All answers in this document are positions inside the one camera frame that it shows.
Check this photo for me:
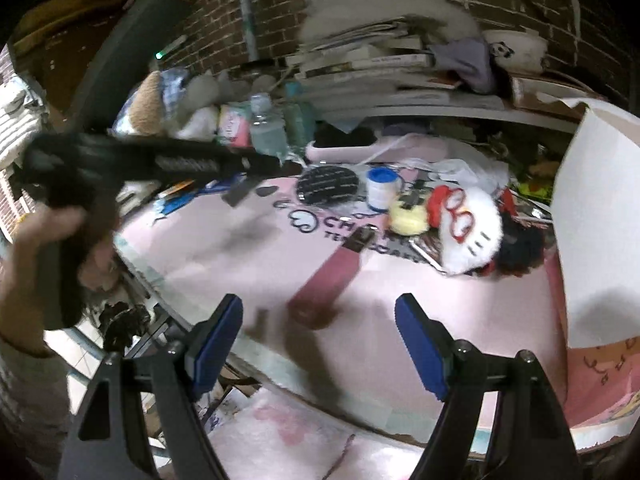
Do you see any clear water bottle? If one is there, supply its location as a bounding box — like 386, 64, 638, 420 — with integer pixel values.
250, 93, 288, 162

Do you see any brown plush toy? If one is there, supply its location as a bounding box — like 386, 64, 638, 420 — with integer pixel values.
128, 70, 165, 136

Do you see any panda ceramic bowl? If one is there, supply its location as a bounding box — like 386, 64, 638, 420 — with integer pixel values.
483, 29, 548, 75

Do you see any black round hairbrush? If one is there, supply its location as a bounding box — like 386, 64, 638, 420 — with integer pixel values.
295, 165, 360, 206

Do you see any white fluffy fur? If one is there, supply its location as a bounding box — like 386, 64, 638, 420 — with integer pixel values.
297, 0, 482, 44

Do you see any person's left hand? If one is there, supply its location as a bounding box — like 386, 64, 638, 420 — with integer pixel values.
1, 206, 87, 358

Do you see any pink white device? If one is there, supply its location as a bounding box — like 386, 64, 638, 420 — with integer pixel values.
305, 133, 449, 165

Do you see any white red plush toy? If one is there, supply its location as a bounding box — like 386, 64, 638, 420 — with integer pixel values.
426, 185, 503, 275

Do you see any teal bottle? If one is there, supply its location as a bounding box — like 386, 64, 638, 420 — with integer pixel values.
283, 81, 317, 156

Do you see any pink cartoon desk mat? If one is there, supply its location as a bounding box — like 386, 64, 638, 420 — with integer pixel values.
116, 179, 566, 442

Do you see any stack of books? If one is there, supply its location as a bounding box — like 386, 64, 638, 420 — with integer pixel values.
286, 18, 506, 110

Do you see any yellow plush toy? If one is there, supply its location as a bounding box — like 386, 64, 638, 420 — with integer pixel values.
388, 192, 430, 237

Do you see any purple cloth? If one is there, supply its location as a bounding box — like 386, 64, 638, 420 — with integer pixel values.
428, 37, 495, 94

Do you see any grey sleeve forearm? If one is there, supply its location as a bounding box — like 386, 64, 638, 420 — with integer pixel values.
1, 341, 72, 479

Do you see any pink fluffy cushion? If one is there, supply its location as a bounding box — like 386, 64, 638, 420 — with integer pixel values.
207, 388, 422, 479

